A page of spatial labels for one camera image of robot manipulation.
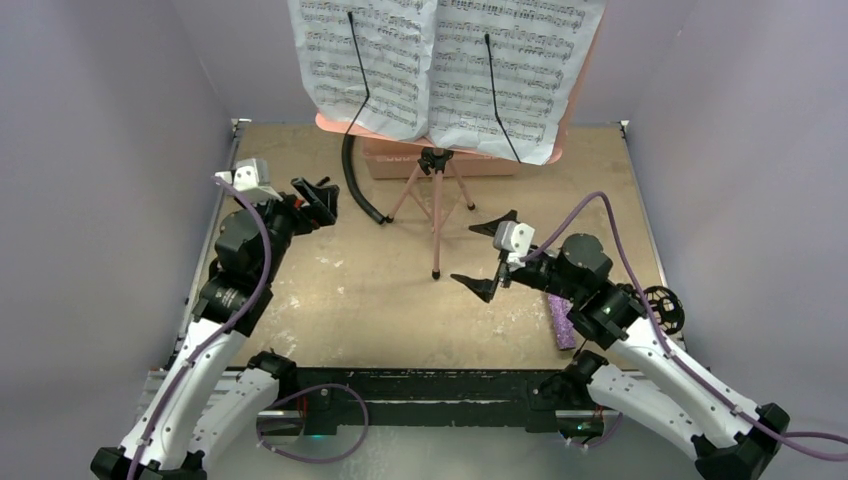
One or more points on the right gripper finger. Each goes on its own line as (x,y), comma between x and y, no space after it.
(497,228)
(483,288)

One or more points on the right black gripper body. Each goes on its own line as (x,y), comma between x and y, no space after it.
(501,263)

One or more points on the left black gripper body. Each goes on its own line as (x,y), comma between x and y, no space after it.
(291,220)

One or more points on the purple glitter microphone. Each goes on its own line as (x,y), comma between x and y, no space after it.
(563,328)

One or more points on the pink folding music stand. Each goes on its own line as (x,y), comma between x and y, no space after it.
(434,162)

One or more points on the black microphone tripod stand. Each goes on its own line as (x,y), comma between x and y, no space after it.
(662,308)

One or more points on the sheet music page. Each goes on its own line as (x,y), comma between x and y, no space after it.
(367,62)
(503,72)

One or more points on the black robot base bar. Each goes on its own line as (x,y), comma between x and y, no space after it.
(536,401)

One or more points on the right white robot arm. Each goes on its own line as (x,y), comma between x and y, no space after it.
(725,434)

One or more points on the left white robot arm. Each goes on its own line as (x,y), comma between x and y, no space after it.
(183,432)

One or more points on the pink plastic storage box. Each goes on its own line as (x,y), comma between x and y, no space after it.
(396,160)

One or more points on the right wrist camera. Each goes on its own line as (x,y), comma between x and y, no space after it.
(514,239)

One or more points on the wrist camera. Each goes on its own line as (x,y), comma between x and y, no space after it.
(514,239)
(251,177)

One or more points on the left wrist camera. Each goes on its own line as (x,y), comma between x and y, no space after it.
(251,177)

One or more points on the aluminium table frame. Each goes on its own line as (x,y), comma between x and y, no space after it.
(538,250)

